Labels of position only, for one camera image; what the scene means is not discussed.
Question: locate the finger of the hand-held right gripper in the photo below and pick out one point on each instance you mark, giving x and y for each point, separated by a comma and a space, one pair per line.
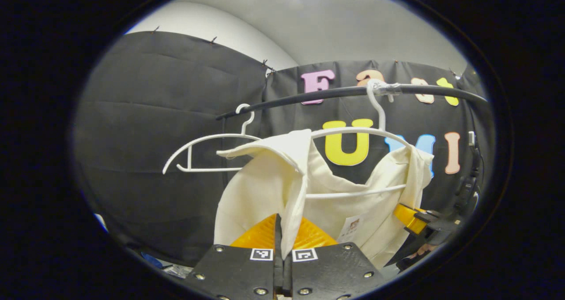
408, 217

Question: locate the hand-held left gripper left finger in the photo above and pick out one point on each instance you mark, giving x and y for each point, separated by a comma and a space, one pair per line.
278, 273

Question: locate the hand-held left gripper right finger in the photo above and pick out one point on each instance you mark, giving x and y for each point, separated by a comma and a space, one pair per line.
331, 269

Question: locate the cream button-up shirt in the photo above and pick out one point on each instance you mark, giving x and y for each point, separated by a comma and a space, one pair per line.
265, 189

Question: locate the white hanger with taped hook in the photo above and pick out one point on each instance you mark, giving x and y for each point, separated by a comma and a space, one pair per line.
376, 106

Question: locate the black metal clothes rack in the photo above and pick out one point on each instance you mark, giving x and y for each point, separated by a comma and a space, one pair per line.
326, 95

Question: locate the white plastic hanger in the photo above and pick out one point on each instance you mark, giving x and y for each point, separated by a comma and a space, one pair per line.
207, 137

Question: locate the blue object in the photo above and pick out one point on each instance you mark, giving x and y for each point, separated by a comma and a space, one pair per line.
152, 260

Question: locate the black backdrop cloth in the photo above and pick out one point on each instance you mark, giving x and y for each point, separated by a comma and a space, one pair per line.
154, 136

